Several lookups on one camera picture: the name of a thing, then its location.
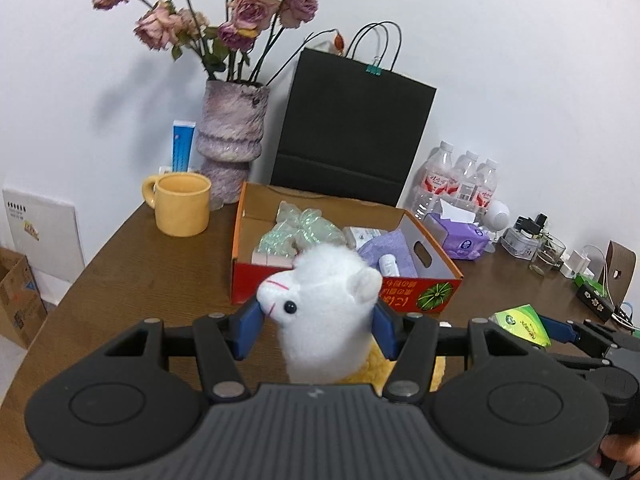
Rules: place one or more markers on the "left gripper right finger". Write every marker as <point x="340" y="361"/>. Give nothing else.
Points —
<point x="414" y="342"/>

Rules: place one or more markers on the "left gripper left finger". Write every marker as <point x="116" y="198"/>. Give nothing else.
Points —
<point x="216" y="342"/>

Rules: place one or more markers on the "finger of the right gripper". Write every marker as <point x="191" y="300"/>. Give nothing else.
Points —
<point x="594" y="339"/>

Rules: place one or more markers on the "green snack packet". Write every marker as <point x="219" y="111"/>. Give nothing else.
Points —
<point x="523" y="322"/>

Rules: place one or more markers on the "small white bottle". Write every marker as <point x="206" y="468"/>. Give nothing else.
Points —
<point x="388" y="266"/>

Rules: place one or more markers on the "purple drawstring pouch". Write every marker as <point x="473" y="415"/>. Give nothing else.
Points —
<point x="392" y="242"/>

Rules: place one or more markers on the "white yellow alpaca plush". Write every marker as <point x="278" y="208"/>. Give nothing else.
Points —
<point x="323" y="310"/>

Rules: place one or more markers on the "iridescent cellophane bag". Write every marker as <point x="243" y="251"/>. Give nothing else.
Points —
<point x="297" y="230"/>

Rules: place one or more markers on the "person right hand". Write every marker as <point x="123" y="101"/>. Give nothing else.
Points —
<point x="622" y="448"/>

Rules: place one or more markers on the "black label box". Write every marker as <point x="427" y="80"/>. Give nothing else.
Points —
<point x="596" y="302"/>

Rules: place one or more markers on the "white charger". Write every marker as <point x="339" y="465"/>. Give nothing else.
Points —
<point x="575" y="263"/>

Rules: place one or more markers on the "brown leather stand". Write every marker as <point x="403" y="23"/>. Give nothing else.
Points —
<point x="620" y="264"/>

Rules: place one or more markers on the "clear glass cup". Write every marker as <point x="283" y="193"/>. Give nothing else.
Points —
<point x="548" y="255"/>

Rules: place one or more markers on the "purple tissue pack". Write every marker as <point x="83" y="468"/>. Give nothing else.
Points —
<point x="455" y="231"/>

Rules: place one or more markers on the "white round robot speaker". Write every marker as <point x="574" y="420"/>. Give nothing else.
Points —
<point x="496" y="219"/>

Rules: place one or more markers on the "yellow ceramic mug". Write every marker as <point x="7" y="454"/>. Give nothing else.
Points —
<point x="180" y="201"/>

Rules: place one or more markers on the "left water bottle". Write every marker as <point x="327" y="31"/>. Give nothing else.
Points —
<point x="434" y="180"/>

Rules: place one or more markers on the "water bottle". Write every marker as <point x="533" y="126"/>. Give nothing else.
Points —
<point x="434" y="180"/>
<point x="486" y="181"/>
<point x="461" y="184"/>

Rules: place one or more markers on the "middle water bottle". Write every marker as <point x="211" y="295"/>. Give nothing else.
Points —
<point x="461" y="184"/>

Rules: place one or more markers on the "right water bottle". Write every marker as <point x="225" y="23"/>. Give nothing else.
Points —
<point x="486" y="181"/>

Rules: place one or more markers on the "brown cardboard box on floor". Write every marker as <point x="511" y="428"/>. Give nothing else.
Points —
<point x="22" y="311"/>

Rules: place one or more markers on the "white board on floor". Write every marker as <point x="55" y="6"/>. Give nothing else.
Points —
<point x="46" y="232"/>

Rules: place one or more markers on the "blue white tube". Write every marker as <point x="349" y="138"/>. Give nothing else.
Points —
<point x="182" y="138"/>

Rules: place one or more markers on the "black paper bag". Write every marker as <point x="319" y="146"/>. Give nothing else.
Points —
<point x="350" y="129"/>

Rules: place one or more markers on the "purple textured vase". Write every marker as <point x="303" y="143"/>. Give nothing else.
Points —
<point x="230" y="134"/>

